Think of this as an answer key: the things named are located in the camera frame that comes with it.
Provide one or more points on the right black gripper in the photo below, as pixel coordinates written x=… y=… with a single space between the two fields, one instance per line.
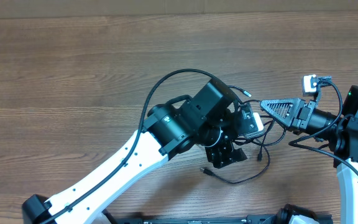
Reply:
x=294 y=105

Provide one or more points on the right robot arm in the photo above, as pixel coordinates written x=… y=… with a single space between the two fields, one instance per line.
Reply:
x=333 y=135

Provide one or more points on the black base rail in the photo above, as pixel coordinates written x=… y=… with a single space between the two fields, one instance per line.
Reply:
x=250 y=219

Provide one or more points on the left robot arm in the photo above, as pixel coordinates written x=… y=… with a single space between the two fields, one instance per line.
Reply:
x=168 y=129

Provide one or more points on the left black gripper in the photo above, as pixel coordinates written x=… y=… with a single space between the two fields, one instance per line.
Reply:
x=225 y=154

